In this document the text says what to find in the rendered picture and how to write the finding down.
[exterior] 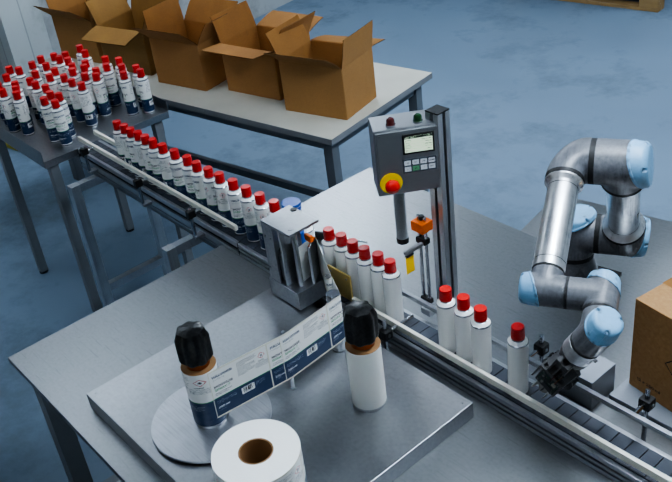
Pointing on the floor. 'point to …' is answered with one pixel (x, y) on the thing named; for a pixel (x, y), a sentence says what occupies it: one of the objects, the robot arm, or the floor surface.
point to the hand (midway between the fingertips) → (545, 386)
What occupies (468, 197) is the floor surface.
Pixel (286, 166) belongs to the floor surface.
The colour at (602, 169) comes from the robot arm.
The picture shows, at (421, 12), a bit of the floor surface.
